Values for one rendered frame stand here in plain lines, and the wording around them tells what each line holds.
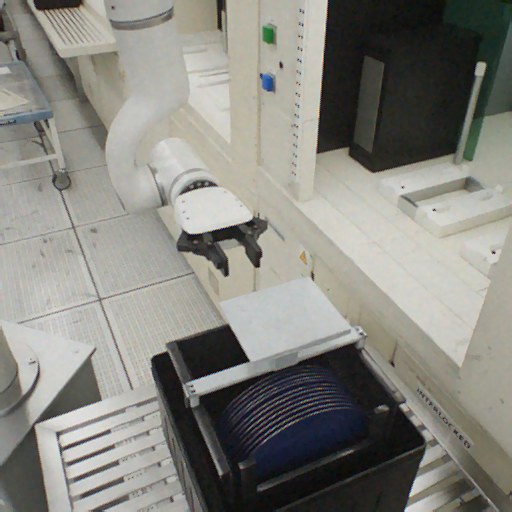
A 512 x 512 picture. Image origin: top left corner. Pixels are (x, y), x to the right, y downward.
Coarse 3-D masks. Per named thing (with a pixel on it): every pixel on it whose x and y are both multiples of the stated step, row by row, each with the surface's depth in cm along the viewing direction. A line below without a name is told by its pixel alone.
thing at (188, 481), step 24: (168, 360) 77; (168, 384) 80; (168, 408) 68; (168, 432) 76; (408, 432) 67; (192, 456) 81; (408, 456) 63; (192, 480) 62; (360, 480) 61; (384, 480) 64; (408, 480) 67; (192, 504) 68; (216, 504) 75; (288, 504) 58; (312, 504) 60; (336, 504) 62; (360, 504) 65; (384, 504) 68
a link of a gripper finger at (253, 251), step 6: (252, 228) 76; (258, 228) 76; (246, 234) 73; (246, 240) 73; (252, 240) 72; (246, 246) 73; (252, 246) 71; (258, 246) 72; (246, 252) 74; (252, 252) 72; (258, 252) 71; (252, 258) 72; (258, 258) 71; (252, 264) 73; (258, 264) 72
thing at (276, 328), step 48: (288, 288) 63; (192, 336) 71; (240, 336) 57; (288, 336) 57; (336, 336) 58; (192, 384) 62; (240, 384) 80; (384, 384) 64; (192, 432) 74; (384, 432) 66; (240, 480) 58; (288, 480) 62
